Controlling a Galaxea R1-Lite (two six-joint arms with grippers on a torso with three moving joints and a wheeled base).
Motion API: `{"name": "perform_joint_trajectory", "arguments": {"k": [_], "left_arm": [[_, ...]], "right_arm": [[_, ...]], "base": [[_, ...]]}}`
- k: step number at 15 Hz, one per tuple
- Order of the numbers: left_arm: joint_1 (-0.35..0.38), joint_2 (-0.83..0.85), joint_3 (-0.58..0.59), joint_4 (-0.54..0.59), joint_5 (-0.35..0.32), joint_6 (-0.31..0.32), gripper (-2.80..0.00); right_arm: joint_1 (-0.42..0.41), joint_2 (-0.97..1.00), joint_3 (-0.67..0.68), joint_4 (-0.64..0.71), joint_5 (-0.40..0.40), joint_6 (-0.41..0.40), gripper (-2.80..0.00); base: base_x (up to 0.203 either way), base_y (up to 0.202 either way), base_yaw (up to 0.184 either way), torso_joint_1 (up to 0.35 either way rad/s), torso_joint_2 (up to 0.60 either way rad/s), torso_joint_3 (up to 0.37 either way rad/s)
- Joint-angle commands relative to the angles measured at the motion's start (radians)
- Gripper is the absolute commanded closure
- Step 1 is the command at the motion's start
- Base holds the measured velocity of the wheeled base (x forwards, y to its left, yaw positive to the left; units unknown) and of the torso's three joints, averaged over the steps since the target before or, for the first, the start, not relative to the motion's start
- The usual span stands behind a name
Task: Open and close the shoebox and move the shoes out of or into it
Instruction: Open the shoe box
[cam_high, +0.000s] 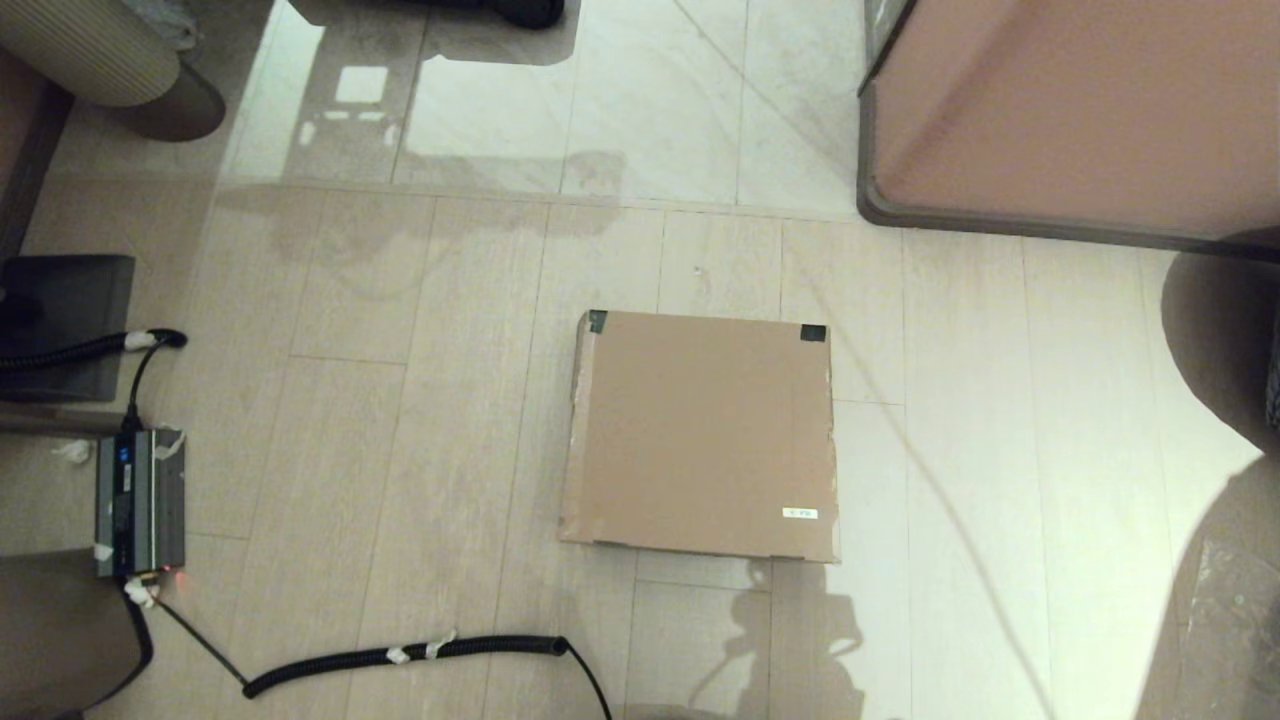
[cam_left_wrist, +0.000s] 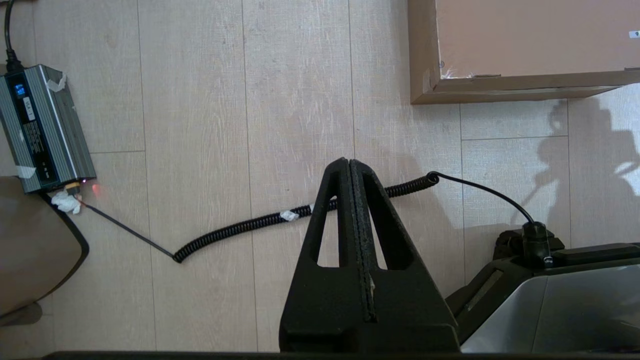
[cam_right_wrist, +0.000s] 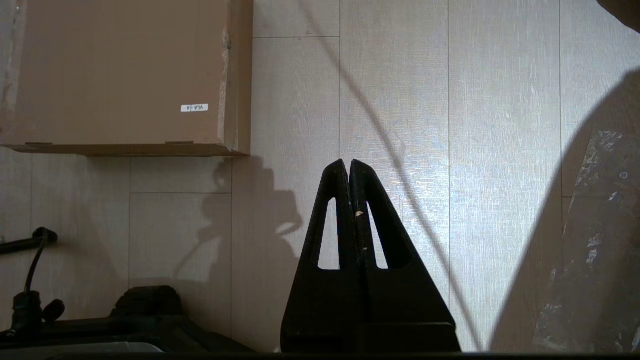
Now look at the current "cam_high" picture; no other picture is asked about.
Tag grey crumpled cloth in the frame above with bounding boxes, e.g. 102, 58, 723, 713
125, 0, 198, 48

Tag dark brown wooden furniture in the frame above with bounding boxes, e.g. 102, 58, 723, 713
0, 50, 73, 256

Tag pink cabinet with grey base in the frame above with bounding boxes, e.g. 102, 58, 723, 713
857, 0, 1280, 251

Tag grey black power supply box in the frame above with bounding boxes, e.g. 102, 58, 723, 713
95, 428, 187, 579

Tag dark grey floor mat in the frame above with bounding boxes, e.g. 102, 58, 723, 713
0, 255, 136, 403

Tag black corrugated conduit, taped end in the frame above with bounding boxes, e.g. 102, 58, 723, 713
0, 329, 189, 373

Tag beige ribbed round stool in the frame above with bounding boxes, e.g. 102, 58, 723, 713
0, 0, 226, 141

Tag thin black plug cable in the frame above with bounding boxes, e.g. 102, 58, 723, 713
122, 335, 176, 433

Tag black rounded object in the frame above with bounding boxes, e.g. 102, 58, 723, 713
490, 0, 566, 29

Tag brown cardboard shoe box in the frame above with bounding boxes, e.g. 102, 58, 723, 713
558, 309, 841, 564

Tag black corrugated conduit, two tapes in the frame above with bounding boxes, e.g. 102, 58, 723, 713
242, 632, 613, 720

